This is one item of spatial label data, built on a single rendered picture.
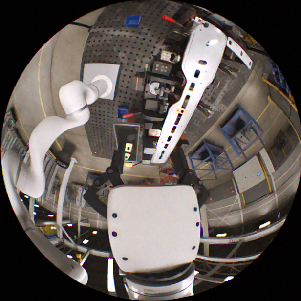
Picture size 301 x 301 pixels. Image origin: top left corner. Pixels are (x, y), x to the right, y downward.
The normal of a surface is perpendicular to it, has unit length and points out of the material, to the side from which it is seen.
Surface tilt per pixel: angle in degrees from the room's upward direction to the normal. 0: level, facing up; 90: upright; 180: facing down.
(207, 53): 0
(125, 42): 0
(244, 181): 90
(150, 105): 0
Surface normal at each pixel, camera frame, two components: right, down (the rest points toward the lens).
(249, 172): -0.94, -0.17
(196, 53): 0.05, 0.79
